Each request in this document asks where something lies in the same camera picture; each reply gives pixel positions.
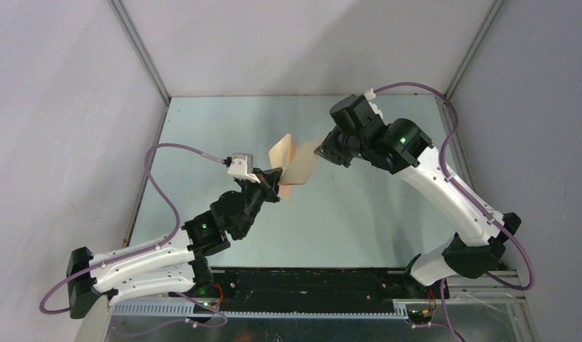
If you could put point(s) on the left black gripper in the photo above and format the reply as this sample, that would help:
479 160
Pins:
269 179

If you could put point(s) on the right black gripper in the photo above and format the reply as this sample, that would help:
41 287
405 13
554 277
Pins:
328 151

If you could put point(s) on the tan paper envelope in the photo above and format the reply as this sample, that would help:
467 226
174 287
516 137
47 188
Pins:
297 161

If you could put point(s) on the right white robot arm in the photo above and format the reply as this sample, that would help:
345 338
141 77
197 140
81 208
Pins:
403 149

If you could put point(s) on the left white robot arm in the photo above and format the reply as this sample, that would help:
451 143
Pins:
176 265

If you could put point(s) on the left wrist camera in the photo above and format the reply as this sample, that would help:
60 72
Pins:
241 167

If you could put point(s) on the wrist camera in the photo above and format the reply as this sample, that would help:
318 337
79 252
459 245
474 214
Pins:
370 96
241 167

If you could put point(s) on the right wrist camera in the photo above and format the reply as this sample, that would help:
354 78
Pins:
370 96

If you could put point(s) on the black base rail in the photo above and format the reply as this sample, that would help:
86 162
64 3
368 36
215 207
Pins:
250 290

